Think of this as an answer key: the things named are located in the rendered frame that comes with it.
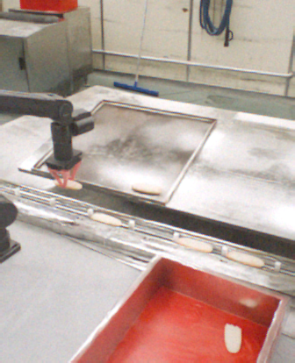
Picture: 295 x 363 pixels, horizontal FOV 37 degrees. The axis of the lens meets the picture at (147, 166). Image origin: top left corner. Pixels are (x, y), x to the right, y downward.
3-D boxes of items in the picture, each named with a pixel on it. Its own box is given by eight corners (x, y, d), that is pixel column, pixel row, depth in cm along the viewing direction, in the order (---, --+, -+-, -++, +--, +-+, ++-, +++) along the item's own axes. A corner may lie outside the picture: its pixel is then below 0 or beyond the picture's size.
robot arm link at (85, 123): (42, 98, 123) (60, 106, 117) (76, 88, 130) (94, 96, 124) (47, 137, 129) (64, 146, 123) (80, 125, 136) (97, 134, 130)
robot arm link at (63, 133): (45, 120, 124) (56, 126, 120) (66, 113, 128) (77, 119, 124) (48, 142, 127) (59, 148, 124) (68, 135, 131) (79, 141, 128)
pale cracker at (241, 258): (224, 259, 117) (225, 255, 116) (228, 250, 120) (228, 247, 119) (262, 269, 113) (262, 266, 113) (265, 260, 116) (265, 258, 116)
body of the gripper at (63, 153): (82, 156, 133) (81, 133, 129) (63, 172, 125) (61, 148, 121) (65, 152, 136) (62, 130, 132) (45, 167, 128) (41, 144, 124)
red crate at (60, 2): (19, 8, 458) (17, -5, 452) (39, 3, 488) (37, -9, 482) (61, 11, 442) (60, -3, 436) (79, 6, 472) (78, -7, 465)
